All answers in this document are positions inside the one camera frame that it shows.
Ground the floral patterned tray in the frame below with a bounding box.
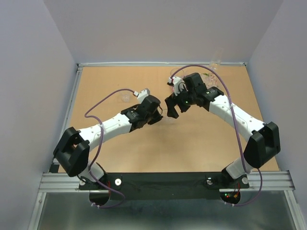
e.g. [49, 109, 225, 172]
[168, 71, 219, 92]

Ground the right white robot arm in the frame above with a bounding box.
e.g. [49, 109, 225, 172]
[165, 73, 281, 187]

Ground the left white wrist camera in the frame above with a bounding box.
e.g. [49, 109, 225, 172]
[133, 88, 150, 103]

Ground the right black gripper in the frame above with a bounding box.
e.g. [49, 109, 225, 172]
[165, 84, 196, 118]

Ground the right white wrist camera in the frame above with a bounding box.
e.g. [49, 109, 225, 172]
[167, 76, 187, 96]

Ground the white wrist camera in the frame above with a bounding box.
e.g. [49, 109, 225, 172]
[167, 76, 187, 96]
[133, 88, 150, 103]

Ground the large clear tumbler glass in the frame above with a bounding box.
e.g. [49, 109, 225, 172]
[170, 68, 185, 78]

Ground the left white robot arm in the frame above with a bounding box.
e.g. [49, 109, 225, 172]
[53, 95, 163, 189]

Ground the tall stemmed wine glass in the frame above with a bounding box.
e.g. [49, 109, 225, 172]
[209, 47, 224, 71]

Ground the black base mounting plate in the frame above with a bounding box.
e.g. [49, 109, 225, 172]
[79, 172, 249, 206]

